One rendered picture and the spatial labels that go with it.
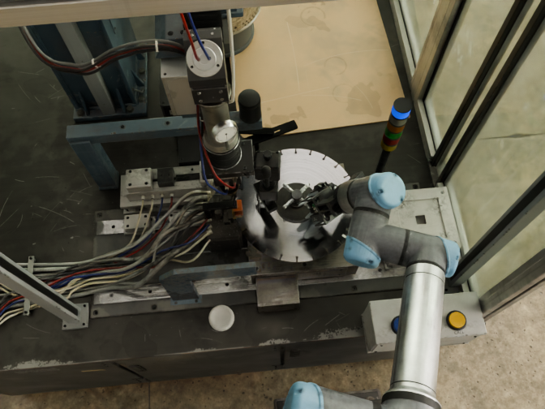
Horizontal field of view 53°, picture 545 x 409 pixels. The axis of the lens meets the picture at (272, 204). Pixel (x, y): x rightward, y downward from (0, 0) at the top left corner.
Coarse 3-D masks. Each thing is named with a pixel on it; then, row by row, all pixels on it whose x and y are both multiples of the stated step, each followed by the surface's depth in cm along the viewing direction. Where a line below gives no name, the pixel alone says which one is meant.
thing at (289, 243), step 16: (288, 160) 151; (304, 160) 151; (320, 160) 151; (288, 176) 149; (304, 176) 149; (320, 176) 148; (336, 176) 148; (240, 192) 147; (256, 208) 145; (240, 224) 143; (256, 224) 143; (272, 224) 143; (288, 224) 143; (304, 224) 143; (336, 224) 143; (256, 240) 141; (272, 240) 141; (288, 240) 141; (304, 240) 141; (320, 240) 141; (336, 240) 141; (272, 256) 139; (288, 256) 139; (304, 256) 139; (320, 256) 139
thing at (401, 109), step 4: (396, 100) 133; (400, 100) 133; (404, 100) 133; (408, 100) 133; (396, 104) 133; (400, 104) 133; (404, 104) 133; (408, 104) 133; (392, 108) 135; (396, 108) 132; (400, 108) 132; (404, 108) 132; (408, 108) 132; (392, 112) 135; (396, 112) 133; (400, 112) 132; (404, 112) 132; (408, 112) 132; (396, 116) 134; (400, 116) 133; (404, 116) 133
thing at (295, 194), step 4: (284, 184) 142; (308, 184) 142; (288, 188) 142; (304, 188) 142; (292, 192) 141; (296, 192) 141; (300, 192) 141; (292, 196) 140; (296, 196) 140; (300, 196) 140; (292, 200) 140; (296, 200) 141; (300, 200) 140; (284, 204) 140; (288, 204) 140; (304, 204) 140; (284, 208) 140; (308, 208) 140
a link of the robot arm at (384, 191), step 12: (360, 180) 115; (372, 180) 110; (384, 180) 108; (396, 180) 110; (348, 192) 117; (360, 192) 112; (372, 192) 109; (384, 192) 108; (396, 192) 109; (360, 204) 111; (372, 204) 110; (384, 204) 108; (396, 204) 109
